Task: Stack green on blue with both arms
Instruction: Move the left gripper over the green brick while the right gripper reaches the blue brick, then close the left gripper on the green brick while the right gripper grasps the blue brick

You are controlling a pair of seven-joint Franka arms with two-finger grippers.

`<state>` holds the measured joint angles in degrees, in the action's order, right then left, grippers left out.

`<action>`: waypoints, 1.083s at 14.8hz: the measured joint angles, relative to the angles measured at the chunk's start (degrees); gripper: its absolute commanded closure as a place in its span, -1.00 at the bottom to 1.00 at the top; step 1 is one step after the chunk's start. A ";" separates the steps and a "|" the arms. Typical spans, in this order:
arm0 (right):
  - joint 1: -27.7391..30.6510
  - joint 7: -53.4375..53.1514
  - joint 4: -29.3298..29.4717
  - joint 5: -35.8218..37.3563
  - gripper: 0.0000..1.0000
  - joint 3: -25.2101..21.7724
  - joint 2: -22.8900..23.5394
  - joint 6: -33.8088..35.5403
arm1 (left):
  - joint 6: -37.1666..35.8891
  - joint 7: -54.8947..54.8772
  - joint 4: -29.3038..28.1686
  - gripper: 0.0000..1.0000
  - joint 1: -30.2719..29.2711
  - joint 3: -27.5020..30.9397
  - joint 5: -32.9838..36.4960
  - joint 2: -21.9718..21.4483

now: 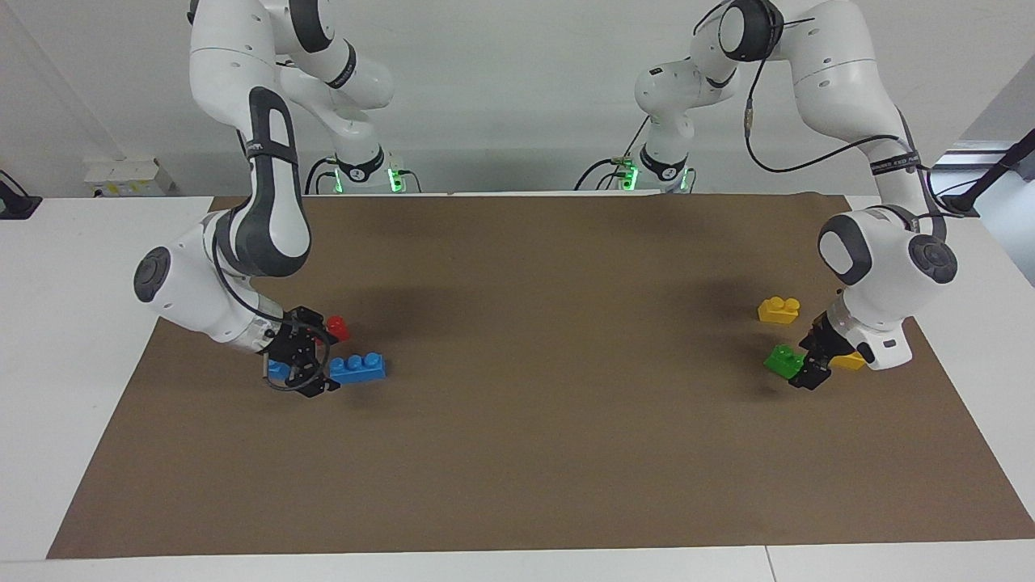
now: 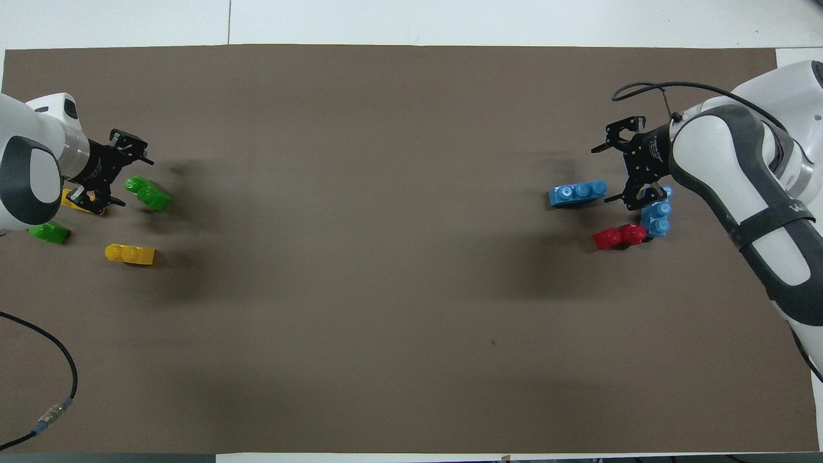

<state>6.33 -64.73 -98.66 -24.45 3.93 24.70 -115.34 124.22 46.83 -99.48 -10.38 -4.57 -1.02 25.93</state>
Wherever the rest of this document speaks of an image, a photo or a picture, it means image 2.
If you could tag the red two-stud brick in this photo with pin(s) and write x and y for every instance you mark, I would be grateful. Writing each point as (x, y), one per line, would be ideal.
(618, 238)

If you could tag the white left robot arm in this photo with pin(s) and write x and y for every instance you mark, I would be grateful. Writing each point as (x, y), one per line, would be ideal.
(32, 122)

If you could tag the green two-stud brick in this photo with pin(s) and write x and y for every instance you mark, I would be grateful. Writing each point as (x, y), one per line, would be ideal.
(149, 194)
(51, 233)

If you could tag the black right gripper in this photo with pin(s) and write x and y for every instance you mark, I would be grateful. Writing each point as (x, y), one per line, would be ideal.
(649, 157)

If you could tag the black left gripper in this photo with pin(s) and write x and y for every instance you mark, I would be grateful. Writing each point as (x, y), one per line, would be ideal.
(99, 166)

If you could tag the blue three-stud brick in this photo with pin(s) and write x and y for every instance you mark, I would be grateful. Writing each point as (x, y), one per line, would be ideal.
(661, 222)
(577, 194)

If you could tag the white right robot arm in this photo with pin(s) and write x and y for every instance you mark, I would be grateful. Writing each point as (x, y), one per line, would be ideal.
(707, 161)

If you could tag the yellow two-stud brick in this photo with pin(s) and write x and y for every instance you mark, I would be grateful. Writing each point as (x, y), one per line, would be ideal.
(130, 254)
(72, 201)

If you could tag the brown table mat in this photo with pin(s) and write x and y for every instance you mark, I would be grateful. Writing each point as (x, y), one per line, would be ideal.
(386, 289)

